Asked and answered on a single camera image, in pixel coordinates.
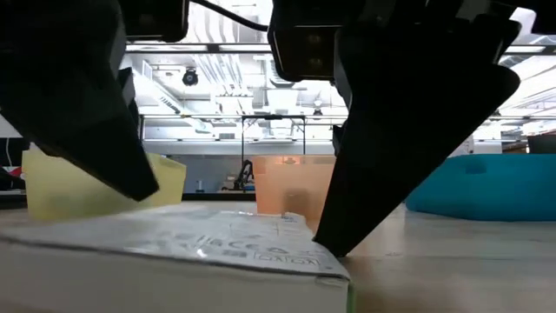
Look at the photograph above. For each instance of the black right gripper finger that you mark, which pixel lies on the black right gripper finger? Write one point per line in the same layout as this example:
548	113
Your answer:
338	139
412	108

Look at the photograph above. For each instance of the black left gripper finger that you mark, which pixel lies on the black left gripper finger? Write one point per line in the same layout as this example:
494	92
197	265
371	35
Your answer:
78	108
129	91

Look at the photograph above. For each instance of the white printed cardboard box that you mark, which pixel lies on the white printed cardboard box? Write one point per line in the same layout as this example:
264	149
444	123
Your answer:
130	278

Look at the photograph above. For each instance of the black background robot arm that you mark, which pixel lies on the black background robot arm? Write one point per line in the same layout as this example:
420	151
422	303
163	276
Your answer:
246	174

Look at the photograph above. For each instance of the translucent orange plastic bin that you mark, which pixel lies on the translucent orange plastic bin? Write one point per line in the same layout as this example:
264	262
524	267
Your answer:
282	182

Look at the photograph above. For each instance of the translucent yellow plastic bin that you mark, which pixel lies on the translucent yellow plastic bin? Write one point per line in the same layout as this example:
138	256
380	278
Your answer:
56	191

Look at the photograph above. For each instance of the blue plastic bin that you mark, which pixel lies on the blue plastic bin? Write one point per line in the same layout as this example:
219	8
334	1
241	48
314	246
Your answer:
499	191

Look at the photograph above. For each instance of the black ceiling spotlight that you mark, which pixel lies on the black ceiling spotlight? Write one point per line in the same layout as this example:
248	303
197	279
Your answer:
190	77

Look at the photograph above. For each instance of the black overhead beam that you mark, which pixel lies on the black overhead beam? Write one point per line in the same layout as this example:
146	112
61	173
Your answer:
208	48

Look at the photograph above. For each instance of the dark monitor with grey edge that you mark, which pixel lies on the dark monitor with grey edge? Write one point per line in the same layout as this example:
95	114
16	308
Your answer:
543	144

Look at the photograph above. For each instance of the black metal frame stand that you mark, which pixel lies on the black metal frame stand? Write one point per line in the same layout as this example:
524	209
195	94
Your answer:
273	117

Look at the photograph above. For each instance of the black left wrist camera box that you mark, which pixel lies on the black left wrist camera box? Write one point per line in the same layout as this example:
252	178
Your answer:
154	19

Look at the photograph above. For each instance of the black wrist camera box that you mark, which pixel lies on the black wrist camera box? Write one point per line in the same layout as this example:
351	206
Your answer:
304	48
154	19

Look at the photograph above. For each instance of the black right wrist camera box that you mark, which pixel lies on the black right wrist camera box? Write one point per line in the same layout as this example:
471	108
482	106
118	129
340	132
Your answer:
304	48

